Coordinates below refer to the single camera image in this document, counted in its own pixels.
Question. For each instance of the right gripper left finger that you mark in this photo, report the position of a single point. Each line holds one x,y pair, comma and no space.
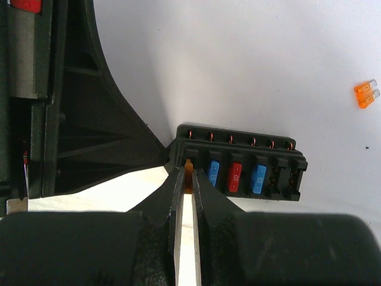
137,247

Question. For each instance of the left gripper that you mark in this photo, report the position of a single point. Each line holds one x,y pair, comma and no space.
65,125

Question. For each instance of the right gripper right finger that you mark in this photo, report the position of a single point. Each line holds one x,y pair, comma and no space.
235,247

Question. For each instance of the black fuse box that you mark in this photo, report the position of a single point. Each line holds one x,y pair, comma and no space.
241,164

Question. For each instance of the orange blade fuse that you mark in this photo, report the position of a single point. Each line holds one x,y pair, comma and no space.
188,176
366,93

